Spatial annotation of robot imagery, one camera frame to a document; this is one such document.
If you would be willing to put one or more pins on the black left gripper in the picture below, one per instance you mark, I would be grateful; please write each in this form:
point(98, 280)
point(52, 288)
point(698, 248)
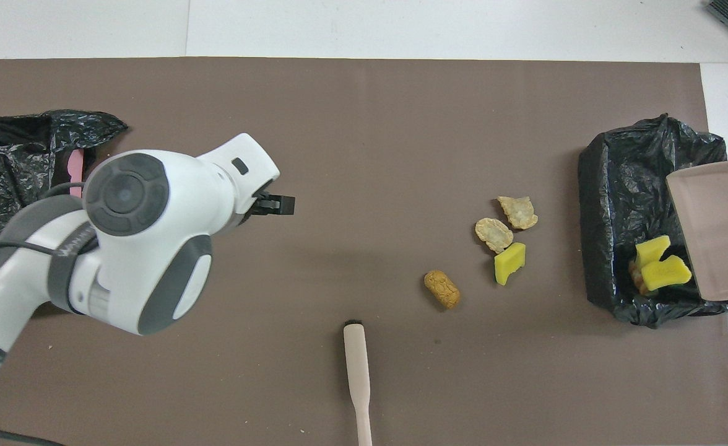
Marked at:
point(262, 205)

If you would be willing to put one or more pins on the beige hand brush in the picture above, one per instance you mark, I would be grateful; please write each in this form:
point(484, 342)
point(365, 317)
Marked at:
point(356, 359)

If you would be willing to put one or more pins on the brown fried nugget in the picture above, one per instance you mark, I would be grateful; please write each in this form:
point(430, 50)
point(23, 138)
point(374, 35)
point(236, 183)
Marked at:
point(442, 289)

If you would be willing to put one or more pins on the beige lump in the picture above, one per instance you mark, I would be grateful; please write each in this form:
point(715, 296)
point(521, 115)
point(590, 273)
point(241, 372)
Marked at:
point(519, 212)
point(494, 235)

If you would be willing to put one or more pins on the yellow sponge piece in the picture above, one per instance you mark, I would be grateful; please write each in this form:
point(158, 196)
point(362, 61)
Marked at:
point(666, 274)
point(509, 263)
point(652, 249)

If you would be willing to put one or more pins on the toy croissant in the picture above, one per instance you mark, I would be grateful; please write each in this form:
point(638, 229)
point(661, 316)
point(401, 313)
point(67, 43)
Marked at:
point(635, 279)

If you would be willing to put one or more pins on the beige plastic dustpan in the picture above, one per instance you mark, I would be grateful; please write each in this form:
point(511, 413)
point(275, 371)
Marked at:
point(723, 229)

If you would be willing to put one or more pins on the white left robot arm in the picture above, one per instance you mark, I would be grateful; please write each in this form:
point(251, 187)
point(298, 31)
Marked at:
point(153, 248)

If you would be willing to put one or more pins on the pink plastic bin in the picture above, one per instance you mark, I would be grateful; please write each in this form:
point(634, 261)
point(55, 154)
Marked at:
point(76, 170)

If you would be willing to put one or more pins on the black bag covered bin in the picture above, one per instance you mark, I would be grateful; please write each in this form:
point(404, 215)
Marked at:
point(624, 186)

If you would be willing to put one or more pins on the brown table mat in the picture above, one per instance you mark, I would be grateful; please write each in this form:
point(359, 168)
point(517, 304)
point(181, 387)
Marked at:
point(401, 87)

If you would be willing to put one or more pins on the black garbage bag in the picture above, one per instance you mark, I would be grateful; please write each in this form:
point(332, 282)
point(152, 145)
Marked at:
point(5, 155)

